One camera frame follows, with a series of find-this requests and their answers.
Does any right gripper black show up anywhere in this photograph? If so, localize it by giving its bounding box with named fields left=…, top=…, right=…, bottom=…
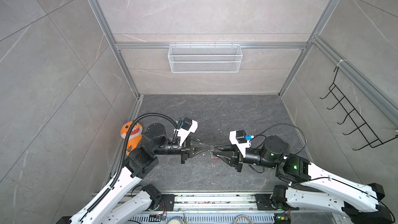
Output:
left=214, top=139, right=279, bottom=173

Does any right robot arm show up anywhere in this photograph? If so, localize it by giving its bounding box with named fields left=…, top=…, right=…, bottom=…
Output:
left=212, top=131, right=396, bottom=224

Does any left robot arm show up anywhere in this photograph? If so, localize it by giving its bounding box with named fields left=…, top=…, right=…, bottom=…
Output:
left=58, top=118, right=207, bottom=224

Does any orange shark plush toy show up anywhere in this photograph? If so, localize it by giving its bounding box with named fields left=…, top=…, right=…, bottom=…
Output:
left=120, top=121, right=143, bottom=156

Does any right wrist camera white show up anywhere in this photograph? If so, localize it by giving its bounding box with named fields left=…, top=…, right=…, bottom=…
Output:
left=229, top=130, right=255, bottom=158

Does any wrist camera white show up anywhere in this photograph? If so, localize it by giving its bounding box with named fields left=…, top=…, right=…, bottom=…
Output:
left=229, top=130, right=255, bottom=158
left=177, top=117, right=198, bottom=147

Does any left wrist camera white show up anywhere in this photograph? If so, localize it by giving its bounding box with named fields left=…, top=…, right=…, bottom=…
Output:
left=177, top=117, right=198, bottom=147

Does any aluminium rail frame front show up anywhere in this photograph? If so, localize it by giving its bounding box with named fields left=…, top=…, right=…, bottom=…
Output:
left=82, top=192, right=346, bottom=224

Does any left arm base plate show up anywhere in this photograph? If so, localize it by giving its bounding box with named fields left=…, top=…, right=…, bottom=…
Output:
left=148, top=194, right=176, bottom=212

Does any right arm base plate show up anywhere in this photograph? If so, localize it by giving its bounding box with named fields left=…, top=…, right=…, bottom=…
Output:
left=255, top=194, right=299, bottom=211

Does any right camera black cable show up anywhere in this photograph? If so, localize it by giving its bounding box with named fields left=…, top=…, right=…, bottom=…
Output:
left=253, top=123, right=308, bottom=156

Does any white wire mesh basket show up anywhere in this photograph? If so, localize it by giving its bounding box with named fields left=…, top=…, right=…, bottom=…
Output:
left=167, top=44, right=243, bottom=73

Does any black corrugated cable conduit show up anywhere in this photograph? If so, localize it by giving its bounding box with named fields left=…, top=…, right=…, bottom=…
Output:
left=79, top=113, right=179, bottom=214

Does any black wire hook rack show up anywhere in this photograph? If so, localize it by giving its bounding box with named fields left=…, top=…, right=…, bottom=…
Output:
left=320, top=66, right=398, bottom=151

